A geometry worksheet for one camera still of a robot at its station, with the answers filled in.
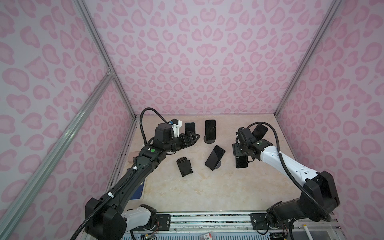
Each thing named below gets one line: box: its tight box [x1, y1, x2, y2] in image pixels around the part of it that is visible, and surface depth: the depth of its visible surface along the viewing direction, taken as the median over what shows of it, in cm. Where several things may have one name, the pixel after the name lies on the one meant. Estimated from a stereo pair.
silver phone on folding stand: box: [184, 122, 196, 137], surface depth 100 cm
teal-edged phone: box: [205, 145, 225, 171], surface depth 92 cm
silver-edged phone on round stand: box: [205, 119, 216, 141], surface depth 100 cm
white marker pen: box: [303, 224, 314, 240], surface depth 71 cm
